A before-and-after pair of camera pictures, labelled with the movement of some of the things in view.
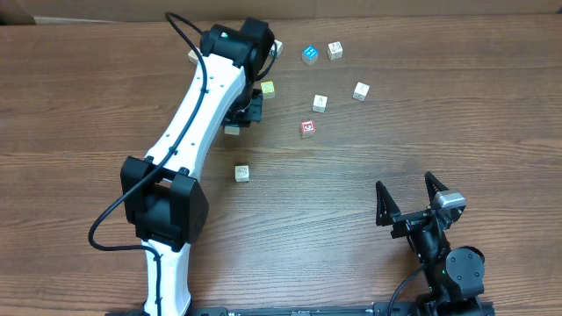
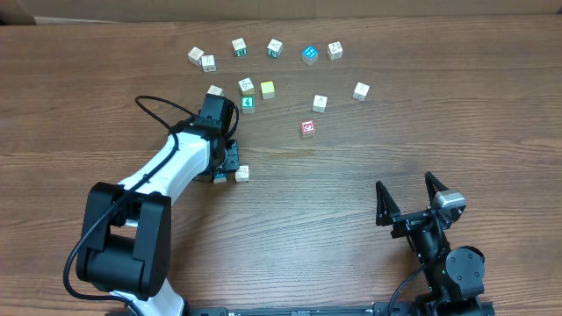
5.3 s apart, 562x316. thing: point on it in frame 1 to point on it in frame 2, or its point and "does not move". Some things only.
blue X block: (232, 130) to (219, 177)
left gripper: (253, 111) to (232, 160)
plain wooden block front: (241, 173) does not move
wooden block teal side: (277, 49) does not move
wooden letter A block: (320, 104) does not move
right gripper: (390, 212) does not move
